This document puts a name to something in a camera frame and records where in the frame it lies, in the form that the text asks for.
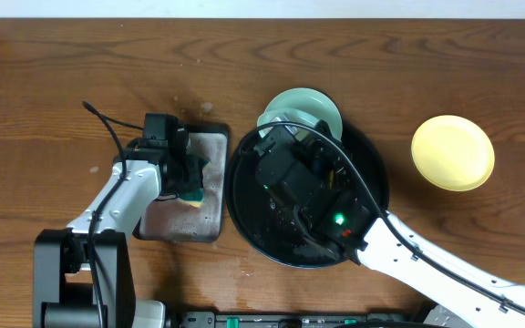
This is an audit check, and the green yellow sponge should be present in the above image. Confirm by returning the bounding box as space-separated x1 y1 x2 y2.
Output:
179 156 209 209

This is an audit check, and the light blue plate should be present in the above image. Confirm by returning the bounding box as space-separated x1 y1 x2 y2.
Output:
257 108 319 140
263 87 343 141

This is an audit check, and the yellow plate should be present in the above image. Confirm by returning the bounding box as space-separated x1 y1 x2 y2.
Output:
411 115 495 192

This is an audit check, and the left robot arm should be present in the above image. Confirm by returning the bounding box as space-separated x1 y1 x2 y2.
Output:
32 149 207 327

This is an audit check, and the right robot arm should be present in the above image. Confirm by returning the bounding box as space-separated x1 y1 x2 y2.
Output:
301 128 525 327

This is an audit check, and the rectangular black soapy tray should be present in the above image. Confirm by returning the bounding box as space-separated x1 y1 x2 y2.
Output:
133 124 229 242

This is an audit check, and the round black tray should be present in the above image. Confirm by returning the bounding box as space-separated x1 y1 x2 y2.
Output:
226 121 389 269

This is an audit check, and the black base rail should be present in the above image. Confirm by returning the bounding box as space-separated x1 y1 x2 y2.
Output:
164 311 425 328

